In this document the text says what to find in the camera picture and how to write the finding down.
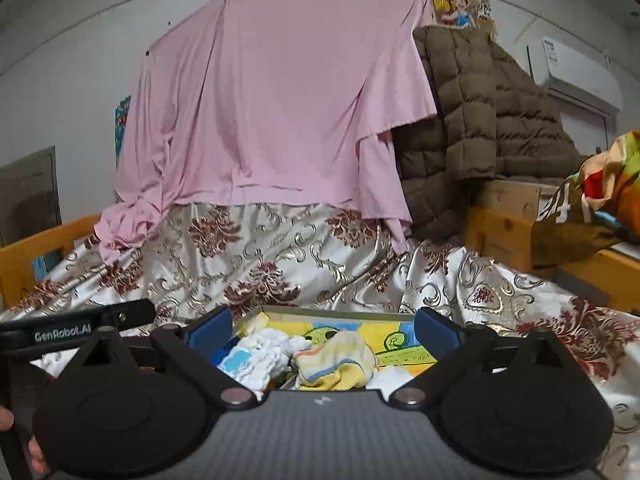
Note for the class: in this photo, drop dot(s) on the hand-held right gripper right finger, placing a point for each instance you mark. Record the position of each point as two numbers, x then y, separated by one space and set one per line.
440 332

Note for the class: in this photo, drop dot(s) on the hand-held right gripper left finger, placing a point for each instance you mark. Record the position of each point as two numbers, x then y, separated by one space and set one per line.
210 331

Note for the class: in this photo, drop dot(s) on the white blue baby cloth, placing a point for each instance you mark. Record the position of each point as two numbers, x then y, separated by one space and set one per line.
260 355

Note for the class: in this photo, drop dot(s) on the yellow fuzzy striped cloth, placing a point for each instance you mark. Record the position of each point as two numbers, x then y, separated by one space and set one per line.
340 360

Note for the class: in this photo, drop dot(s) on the grey tray with cartoon cloth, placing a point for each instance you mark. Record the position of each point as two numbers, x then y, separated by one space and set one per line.
325 310

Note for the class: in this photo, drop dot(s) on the person's left hand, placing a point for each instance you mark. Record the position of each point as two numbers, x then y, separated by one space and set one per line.
37 455

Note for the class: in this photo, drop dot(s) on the blue yellow cartoon towel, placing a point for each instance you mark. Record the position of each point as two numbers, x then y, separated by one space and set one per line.
400 342

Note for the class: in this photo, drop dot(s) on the floral satin bedspread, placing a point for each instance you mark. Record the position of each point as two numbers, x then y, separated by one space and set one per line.
300 260

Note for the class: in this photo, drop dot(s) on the grey door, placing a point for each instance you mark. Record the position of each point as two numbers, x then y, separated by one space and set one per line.
30 195

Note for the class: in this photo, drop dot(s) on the brown printed cloth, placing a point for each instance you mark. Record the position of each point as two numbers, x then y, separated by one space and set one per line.
555 210

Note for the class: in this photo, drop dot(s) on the brown quilted jacket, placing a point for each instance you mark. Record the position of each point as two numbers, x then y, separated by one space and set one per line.
475 110

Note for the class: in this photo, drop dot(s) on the colourful printed blanket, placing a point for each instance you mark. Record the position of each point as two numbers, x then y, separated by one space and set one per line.
615 185

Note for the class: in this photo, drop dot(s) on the pink hanging sheet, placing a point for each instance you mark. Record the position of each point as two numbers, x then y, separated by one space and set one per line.
275 110

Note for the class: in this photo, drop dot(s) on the white air conditioner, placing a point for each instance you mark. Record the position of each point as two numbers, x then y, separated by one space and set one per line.
575 70

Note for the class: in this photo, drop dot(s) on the orange wooden bed rail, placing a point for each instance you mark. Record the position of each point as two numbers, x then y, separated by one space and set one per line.
30 255

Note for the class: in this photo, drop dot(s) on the pale wooden bed frame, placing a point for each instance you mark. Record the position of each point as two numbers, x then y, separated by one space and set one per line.
495 230

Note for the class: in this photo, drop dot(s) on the colourful patterned wall poster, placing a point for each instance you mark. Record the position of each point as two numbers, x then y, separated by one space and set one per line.
123 130

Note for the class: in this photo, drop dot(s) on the cartoon wall poster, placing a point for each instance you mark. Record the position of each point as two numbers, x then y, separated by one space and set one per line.
460 5

